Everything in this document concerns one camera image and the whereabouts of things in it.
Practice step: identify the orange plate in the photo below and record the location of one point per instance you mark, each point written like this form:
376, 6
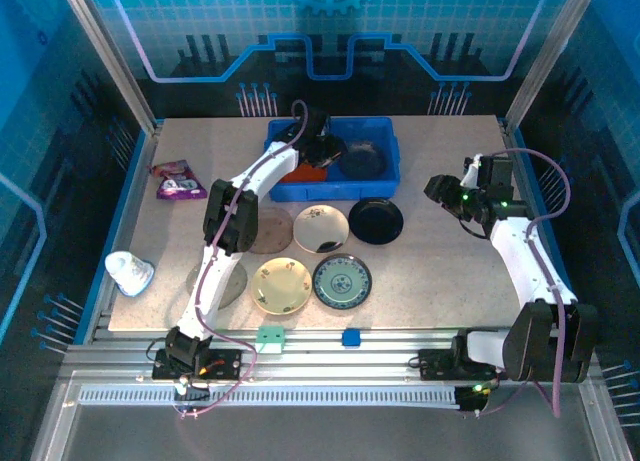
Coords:
305, 175

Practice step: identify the white plate with blue flowers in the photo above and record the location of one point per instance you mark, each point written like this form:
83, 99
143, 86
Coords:
320, 226

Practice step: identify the black plate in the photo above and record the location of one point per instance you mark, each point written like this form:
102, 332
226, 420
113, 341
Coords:
375, 221

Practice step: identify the blue patterned ceramic plate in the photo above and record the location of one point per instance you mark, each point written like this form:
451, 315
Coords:
342, 281

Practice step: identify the yellow floral plate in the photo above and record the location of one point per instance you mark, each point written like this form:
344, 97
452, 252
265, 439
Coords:
281, 286

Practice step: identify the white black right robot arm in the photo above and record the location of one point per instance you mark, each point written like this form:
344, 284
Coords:
525, 271

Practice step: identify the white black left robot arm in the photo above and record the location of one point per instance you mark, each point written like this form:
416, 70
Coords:
215, 281

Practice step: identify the blue plastic bin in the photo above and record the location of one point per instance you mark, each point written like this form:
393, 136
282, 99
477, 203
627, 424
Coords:
380, 128

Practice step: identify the purple snack bag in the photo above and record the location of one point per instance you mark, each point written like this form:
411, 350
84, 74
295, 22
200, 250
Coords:
180, 186

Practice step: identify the small black electronics box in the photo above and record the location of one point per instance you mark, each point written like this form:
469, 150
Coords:
192, 391
470, 398

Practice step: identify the white blue ceramic cup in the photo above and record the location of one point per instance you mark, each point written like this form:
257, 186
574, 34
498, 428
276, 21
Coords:
127, 273

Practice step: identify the aluminium frame post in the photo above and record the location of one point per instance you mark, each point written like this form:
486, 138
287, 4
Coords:
112, 56
547, 56

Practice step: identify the blue block on rail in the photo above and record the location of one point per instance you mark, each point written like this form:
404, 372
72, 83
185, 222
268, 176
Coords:
351, 337

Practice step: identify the green block on rail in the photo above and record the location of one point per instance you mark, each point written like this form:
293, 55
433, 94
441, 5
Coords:
270, 337

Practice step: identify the aluminium rail frame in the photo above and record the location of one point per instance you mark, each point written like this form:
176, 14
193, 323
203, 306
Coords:
325, 361

